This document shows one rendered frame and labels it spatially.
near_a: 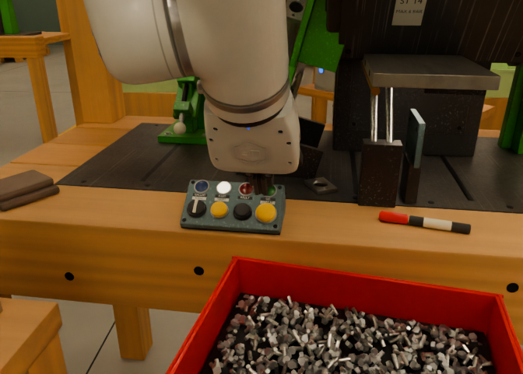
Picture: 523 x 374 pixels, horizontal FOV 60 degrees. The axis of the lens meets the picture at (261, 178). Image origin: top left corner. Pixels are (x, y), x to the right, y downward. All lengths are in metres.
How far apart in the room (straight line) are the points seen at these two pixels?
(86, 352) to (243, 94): 1.58
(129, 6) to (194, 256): 0.43
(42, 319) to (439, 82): 0.59
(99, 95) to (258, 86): 0.99
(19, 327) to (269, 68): 0.45
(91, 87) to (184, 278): 0.77
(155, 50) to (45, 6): 11.93
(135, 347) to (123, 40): 1.49
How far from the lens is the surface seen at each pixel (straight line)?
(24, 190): 0.85
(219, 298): 0.52
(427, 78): 0.64
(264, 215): 0.65
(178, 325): 1.92
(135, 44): 0.37
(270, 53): 0.38
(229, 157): 0.50
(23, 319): 0.66
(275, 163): 0.50
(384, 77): 0.63
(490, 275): 0.71
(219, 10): 0.34
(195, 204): 0.68
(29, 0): 12.46
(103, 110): 1.36
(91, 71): 1.35
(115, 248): 0.74
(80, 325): 2.02
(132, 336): 1.74
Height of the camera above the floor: 1.23
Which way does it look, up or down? 23 degrees down
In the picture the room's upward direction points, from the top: straight up
